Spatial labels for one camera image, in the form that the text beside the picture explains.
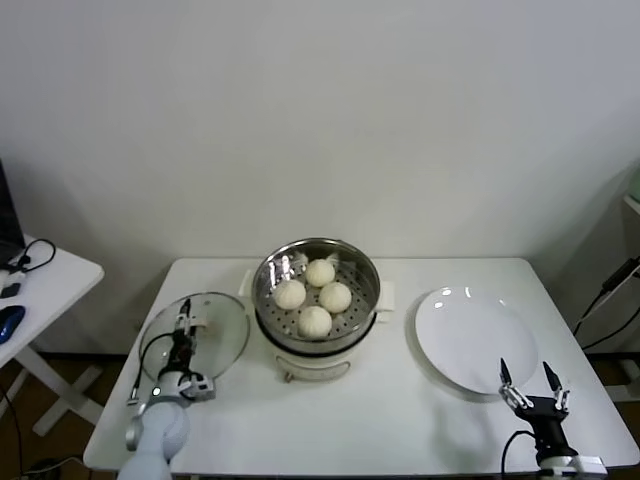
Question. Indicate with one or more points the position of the white steamed baozi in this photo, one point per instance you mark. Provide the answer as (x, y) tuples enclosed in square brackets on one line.
[(336, 297), (315, 322), (320, 272), (290, 294)]

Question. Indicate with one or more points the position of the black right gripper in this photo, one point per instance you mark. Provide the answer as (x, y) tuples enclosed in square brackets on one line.
[(545, 420)]

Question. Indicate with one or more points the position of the blue computer mouse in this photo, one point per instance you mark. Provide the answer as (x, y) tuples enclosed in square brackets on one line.
[(10, 320)]

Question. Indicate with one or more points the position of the round white plate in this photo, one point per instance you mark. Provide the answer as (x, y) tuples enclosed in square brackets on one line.
[(475, 340)]

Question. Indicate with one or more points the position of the round glass pot lid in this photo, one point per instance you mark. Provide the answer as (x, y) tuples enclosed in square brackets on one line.
[(225, 345)]

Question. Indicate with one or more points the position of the small black device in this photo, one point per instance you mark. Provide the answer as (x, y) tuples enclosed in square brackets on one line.
[(11, 289)]

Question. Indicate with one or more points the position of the white folding side table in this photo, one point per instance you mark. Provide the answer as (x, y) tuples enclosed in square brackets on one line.
[(60, 280)]

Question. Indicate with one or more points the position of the cream electric cooker base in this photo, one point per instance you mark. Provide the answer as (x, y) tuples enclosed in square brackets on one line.
[(315, 367)]

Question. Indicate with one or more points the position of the stainless steel steamer basket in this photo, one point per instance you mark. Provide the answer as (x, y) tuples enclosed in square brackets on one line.
[(280, 322)]

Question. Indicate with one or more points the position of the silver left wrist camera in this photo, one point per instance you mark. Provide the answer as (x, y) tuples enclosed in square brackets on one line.
[(200, 387)]

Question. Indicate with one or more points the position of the dark laptop screen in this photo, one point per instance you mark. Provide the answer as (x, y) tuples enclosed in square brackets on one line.
[(7, 215)]

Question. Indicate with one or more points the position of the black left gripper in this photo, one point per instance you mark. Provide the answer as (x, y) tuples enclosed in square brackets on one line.
[(179, 357)]

